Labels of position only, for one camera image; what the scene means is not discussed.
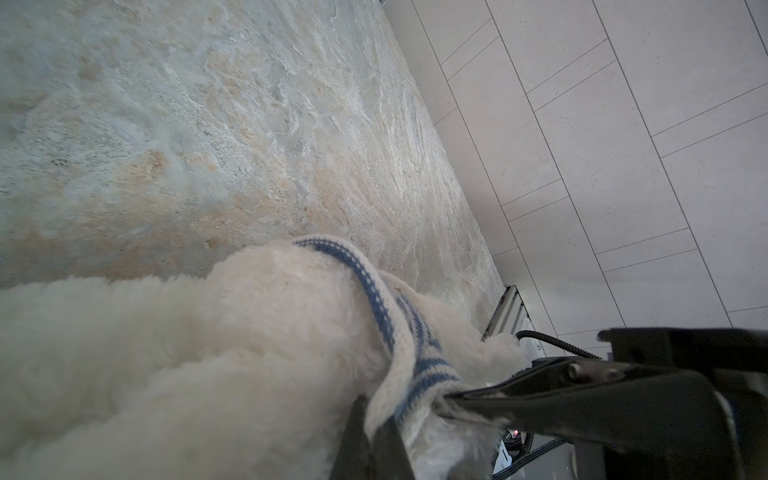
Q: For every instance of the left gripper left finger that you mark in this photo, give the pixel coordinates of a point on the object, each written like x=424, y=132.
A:
x=353, y=456

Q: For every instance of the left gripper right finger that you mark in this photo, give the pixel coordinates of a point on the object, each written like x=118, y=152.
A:
x=388, y=456

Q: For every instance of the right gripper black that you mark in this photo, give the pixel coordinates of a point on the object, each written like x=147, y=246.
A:
x=685, y=404

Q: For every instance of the blue white striped shirt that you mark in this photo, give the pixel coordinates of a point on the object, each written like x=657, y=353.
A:
x=418, y=373

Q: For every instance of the white teddy bear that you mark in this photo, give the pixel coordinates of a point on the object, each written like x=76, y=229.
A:
x=247, y=373

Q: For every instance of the aluminium front rail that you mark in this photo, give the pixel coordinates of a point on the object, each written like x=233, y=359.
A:
x=510, y=317

